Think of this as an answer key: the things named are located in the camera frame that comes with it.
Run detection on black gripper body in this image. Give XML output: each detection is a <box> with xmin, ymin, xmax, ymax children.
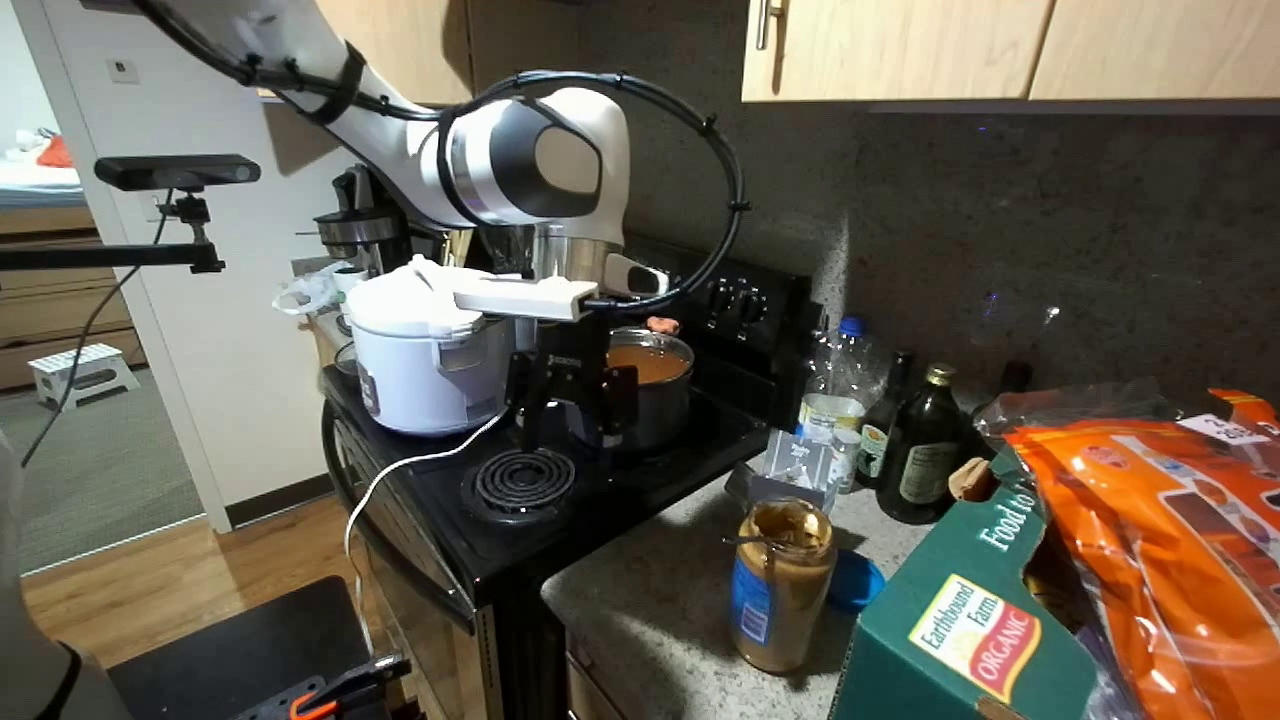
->
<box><xmin>513</xmin><ymin>315</ymin><xmax>640</xmax><ymax>404</ymax></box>

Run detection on peanut butter jar blue label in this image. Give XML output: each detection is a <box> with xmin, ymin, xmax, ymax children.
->
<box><xmin>724</xmin><ymin>491</ymin><xmax>839</xmax><ymax>678</ymax></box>

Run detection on glass pot lid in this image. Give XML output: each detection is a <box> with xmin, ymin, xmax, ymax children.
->
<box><xmin>606</xmin><ymin>323</ymin><xmax>695</xmax><ymax>391</ymax></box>

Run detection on white rice cooker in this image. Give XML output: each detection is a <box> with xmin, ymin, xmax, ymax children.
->
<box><xmin>342</xmin><ymin>251</ymin><xmax>525</xmax><ymax>439</ymax></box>

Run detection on black electric stove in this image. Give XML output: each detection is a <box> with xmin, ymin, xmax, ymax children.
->
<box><xmin>317</xmin><ymin>219</ymin><xmax>826</xmax><ymax>720</ymax></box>

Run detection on clear plastic bag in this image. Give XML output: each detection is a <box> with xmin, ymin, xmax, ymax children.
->
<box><xmin>746</xmin><ymin>424</ymin><xmax>858</xmax><ymax>513</ymax></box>

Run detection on clear bottle blue cap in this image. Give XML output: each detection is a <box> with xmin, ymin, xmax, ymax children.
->
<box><xmin>795</xmin><ymin>311</ymin><xmax>896</xmax><ymax>496</ymax></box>

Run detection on white plastic cup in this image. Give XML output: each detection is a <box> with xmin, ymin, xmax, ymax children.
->
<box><xmin>274</xmin><ymin>262</ymin><xmax>368</xmax><ymax>333</ymax></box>

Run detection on black coffee grinder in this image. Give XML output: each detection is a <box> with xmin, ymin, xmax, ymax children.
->
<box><xmin>312</xmin><ymin>161</ymin><xmax>417</xmax><ymax>278</ymax></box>

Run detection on small dark glass bottle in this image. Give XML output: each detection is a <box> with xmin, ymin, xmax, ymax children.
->
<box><xmin>858</xmin><ymin>350</ymin><xmax>917</xmax><ymax>491</ymax></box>

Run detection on wooden lower cabinet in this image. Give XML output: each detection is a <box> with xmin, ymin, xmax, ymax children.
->
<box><xmin>560</xmin><ymin>650</ymin><xmax>628</xmax><ymax>720</ymax></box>

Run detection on wooden cabinet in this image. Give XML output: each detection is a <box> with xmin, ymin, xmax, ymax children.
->
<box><xmin>560</xmin><ymin>650</ymin><xmax>628</xmax><ymax>720</ymax></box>
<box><xmin>736</xmin><ymin>0</ymin><xmax>1280</xmax><ymax>107</ymax></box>
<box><xmin>312</xmin><ymin>0</ymin><xmax>488</xmax><ymax>111</ymax></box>

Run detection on blue jar lid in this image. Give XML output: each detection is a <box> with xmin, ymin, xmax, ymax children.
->
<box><xmin>828</xmin><ymin>550</ymin><xmax>891</xmax><ymax>622</ymax></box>

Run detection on big dark olive oil bottle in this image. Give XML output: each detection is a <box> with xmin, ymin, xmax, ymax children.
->
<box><xmin>876</xmin><ymin>359</ymin><xmax>988</xmax><ymax>527</ymax></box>

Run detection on orange black clamp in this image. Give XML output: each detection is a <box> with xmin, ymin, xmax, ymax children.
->
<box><xmin>283</xmin><ymin>650</ymin><xmax>417</xmax><ymax>720</ymax></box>

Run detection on wooden upper cabinet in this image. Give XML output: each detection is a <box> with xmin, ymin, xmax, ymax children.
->
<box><xmin>736</xmin><ymin>0</ymin><xmax>1280</xmax><ymax>107</ymax></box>
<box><xmin>312</xmin><ymin>0</ymin><xmax>488</xmax><ymax>111</ymax></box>

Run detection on black robot cart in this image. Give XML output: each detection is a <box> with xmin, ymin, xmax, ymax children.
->
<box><xmin>103</xmin><ymin>574</ymin><xmax>417</xmax><ymax>720</ymax></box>

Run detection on green cardboard box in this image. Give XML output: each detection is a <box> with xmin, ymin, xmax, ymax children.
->
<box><xmin>826</xmin><ymin>444</ymin><xmax>1126</xmax><ymax>720</ymax></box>

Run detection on white step stool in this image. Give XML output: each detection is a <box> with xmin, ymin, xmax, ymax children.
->
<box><xmin>27</xmin><ymin>339</ymin><xmax>140</xmax><ymax>409</ymax></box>

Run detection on wooden dresser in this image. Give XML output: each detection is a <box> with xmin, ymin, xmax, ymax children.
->
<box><xmin>0</xmin><ymin>195</ymin><xmax>152</xmax><ymax>391</ymax></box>

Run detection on orange background item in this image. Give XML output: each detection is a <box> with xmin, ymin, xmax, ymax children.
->
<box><xmin>31</xmin><ymin>128</ymin><xmax>81</xmax><ymax>171</ymax></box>

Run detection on orange plastic produce bag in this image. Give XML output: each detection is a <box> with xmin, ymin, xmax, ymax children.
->
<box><xmin>975</xmin><ymin>381</ymin><xmax>1280</xmax><ymax>720</ymax></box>

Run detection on dark pot orange handles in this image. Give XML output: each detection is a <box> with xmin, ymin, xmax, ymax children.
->
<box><xmin>586</xmin><ymin>315</ymin><xmax>700</xmax><ymax>455</ymax></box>

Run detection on white power cord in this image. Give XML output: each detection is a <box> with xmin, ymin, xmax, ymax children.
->
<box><xmin>338</xmin><ymin>387</ymin><xmax>563</xmax><ymax>556</ymax></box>

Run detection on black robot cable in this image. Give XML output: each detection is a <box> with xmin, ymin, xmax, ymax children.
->
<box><xmin>126</xmin><ymin>0</ymin><xmax>752</xmax><ymax>322</ymax></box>

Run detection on black stereo camera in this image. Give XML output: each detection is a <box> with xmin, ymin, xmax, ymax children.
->
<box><xmin>91</xmin><ymin>148</ymin><xmax>264</xmax><ymax>195</ymax></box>

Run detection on black camera stand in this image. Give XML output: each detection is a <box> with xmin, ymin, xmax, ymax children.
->
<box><xmin>0</xmin><ymin>188</ymin><xmax>228</xmax><ymax>278</ymax></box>

